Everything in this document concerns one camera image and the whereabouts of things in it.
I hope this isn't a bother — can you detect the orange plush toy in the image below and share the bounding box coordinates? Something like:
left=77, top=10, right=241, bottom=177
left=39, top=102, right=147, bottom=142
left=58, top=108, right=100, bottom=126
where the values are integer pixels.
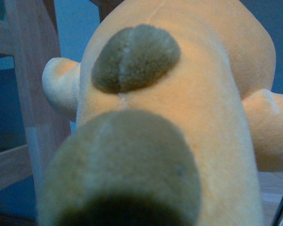
left=37, top=0, right=283, bottom=226

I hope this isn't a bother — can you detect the wooden shelf unit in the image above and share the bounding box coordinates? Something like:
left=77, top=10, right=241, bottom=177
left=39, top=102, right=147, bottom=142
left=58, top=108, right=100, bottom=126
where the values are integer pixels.
left=0, top=0, right=71, bottom=196

